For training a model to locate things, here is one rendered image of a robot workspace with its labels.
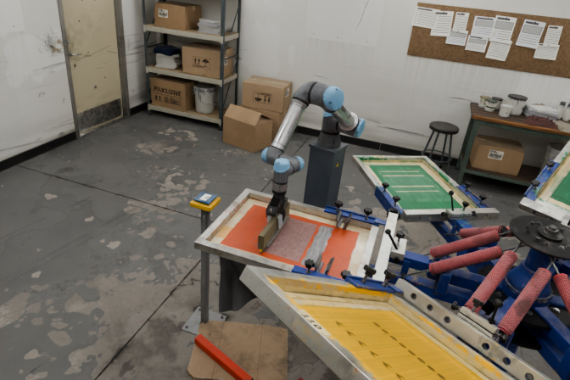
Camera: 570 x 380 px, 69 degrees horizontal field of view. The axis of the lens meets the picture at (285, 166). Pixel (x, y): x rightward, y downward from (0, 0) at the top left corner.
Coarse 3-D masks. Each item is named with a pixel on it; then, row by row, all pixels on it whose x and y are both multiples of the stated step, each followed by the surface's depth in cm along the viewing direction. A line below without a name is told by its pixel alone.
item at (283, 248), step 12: (240, 228) 214; (252, 228) 215; (228, 240) 204; (240, 240) 205; (276, 240) 208; (288, 240) 209; (300, 240) 210; (252, 252) 198; (264, 252) 198; (276, 252) 199; (288, 252) 200; (300, 252) 201; (324, 252) 203; (336, 252) 203; (300, 264) 193; (324, 264) 194; (336, 264) 195; (348, 264) 196; (336, 276) 188
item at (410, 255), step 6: (390, 252) 193; (408, 252) 194; (390, 258) 193; (408, 258) 190; (414, 258) 190; (420, 258) 190; (426, 258) 191; (402, 264) 192; (414, 264) 190; (420, 264) 189; (426, 264) 188; (420, 270) 190
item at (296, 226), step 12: (252, 216) 225; (264, 216) 226; (300, 216) 229; (288, 228) 218; (300, 228) 219; (312, 228) 220; (336, 228) 222; (312, 240) 210; (336, 240) 212; (348, 240) 213; (348, 252) 204
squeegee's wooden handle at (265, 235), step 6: (288, 204) 222; (288, 210) 224; (276, 216) 209; (270, 222) 204; (276, 222) 206; (264, 228) 199; (270, 228) 199; (276, 228) 208; (264, 234) 194; (270, 234) 201; (258, 240) 194; (264, 240) 194; (258, 246) 196; (264, 246) 196
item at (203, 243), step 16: (256, 192) 242; (304, 208) 232; (320, 208) 232; (224, 224) 215; (352, 224) 226; (368, 224) 222; (208, 240) 200; (368, 240) 208; (224, 256) 192; (240, 256) 188; (256, 256) 189; (368, 256) 197
